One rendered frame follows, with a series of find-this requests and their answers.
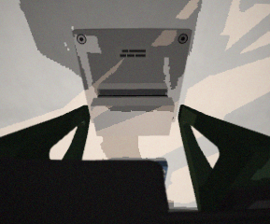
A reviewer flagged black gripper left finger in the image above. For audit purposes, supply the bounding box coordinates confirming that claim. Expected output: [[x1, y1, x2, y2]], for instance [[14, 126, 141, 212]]
[[0, 105, 91, 160]]

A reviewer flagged grey metal block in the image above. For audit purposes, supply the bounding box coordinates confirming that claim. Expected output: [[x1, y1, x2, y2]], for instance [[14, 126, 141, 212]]
[[91, 83, 175, 136]]

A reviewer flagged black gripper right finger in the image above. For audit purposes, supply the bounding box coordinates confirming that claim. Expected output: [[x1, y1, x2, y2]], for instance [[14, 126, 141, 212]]
[[178, 105, 270, 211]]

